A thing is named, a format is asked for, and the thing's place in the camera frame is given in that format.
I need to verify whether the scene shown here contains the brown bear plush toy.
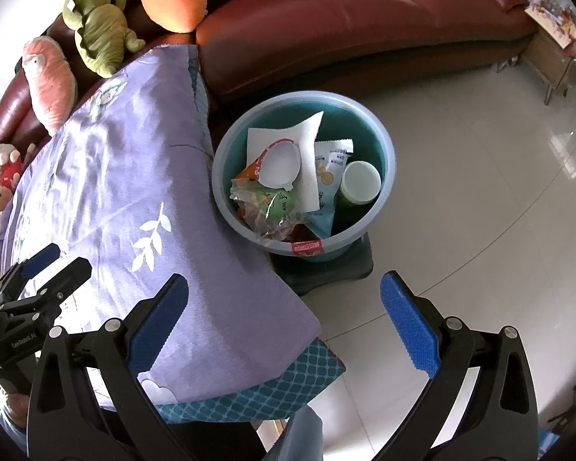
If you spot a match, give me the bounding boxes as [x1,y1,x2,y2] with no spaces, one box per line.
[0,185,17,217]

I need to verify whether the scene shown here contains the light blue packet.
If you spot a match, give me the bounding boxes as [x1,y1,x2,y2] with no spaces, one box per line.
[307,187,339,238]

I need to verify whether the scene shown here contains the pink plush toy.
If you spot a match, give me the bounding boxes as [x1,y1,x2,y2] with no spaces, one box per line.
[22,37,78,136]

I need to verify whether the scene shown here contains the wooden cabinet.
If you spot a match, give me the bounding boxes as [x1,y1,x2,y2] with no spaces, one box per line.
[521,5,576,106]

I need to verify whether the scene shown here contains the dark grey low stool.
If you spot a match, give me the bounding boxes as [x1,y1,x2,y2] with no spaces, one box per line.
[269,233,375,297]

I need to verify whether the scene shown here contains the dark red leather sofa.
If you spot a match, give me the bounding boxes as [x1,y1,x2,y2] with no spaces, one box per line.
[0,0,538,142]

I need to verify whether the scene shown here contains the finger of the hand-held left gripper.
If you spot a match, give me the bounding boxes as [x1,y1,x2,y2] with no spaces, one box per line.
[19,243,61,282]
[31,257,93,320]

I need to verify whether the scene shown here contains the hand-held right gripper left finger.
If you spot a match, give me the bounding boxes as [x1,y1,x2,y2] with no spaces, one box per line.
[26,273,197,461]

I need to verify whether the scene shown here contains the teal plastic bucket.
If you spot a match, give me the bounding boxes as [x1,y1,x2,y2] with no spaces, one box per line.
[211,90,397,264]

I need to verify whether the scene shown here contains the orange snack wrapper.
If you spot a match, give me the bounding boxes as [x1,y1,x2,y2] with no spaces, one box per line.
[235,151,270,183]

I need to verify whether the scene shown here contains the white paper towel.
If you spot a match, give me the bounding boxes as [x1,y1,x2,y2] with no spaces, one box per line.
[246,110,324,213]

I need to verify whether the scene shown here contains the white foil cup lid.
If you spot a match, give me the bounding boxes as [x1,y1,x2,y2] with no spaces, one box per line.
[257,138,302,190]

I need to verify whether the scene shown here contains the green dinosaur plush toy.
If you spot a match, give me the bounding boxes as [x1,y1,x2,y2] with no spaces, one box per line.
[62,0,146,78]

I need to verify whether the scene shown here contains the clear green snack bag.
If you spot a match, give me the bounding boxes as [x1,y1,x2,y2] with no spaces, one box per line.
[229,177,313,241]

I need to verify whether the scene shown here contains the white snack packet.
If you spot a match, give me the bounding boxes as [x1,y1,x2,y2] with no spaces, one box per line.
[314,138,355,202]

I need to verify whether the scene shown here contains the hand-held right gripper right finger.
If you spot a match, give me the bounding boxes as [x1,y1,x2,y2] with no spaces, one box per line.
[380,270,541,461]

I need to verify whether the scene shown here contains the purple floral cloth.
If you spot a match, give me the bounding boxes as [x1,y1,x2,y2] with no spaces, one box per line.
[0,44,346,426]

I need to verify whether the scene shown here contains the white green supplement bottle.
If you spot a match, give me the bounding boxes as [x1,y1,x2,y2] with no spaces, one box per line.
[333,160,382,231]

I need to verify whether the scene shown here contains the person's left forearm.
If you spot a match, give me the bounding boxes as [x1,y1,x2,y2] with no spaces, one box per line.
[0,391,32,443]

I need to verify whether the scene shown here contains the picture book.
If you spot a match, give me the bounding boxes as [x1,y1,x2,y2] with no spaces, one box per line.
[525,2,576,49]

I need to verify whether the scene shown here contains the person's leg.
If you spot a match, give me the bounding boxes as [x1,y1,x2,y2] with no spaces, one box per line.
[264,406,323,461]

